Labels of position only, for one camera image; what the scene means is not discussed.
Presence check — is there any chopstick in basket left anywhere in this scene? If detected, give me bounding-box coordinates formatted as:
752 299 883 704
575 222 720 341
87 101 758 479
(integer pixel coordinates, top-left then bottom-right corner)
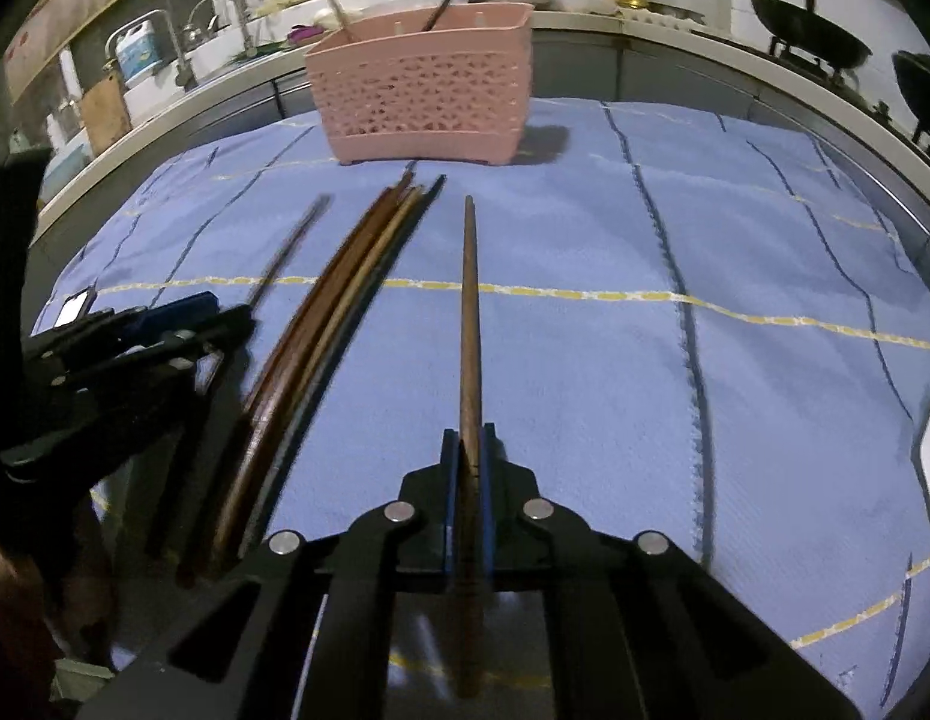
327 0 355 43

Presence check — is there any pink plastic utensil basket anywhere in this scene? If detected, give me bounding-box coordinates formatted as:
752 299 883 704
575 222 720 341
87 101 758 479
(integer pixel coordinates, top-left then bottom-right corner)
305 4 533 164

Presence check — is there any black wok on stove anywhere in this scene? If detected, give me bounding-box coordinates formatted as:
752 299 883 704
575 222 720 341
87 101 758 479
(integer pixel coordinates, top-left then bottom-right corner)
750 0 872 73

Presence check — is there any blue checked table cloth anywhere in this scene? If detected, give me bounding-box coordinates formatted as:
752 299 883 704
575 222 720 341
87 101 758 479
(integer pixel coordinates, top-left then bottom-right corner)
52 99 930 718

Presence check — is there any dark black chopstick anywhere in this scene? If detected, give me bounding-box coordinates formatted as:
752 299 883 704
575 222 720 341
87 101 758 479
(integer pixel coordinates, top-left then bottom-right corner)
239 174 448 556

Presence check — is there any detergent bottle blue label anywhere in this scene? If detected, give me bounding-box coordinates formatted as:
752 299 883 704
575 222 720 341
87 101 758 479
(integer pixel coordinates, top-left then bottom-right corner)
115 20 163 88

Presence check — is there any reddish brown chopstick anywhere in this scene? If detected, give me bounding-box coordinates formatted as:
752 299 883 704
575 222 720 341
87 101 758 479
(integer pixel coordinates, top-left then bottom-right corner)
209 169 416 564

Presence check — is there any egg tray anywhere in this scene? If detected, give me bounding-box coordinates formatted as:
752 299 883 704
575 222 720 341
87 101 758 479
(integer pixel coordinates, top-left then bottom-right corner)
618 2 703 29

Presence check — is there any brown wooden chopstick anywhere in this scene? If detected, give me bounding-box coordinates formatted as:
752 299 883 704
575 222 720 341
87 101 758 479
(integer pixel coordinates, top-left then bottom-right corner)
455 195 483 699

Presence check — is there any light tan chopstick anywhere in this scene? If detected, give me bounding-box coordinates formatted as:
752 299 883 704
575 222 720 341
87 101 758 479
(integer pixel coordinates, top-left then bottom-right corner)
230 185 430 556

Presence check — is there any smartphone with lit screen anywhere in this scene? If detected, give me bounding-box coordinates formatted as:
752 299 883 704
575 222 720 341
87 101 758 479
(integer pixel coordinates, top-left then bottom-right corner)
53 286 95 328

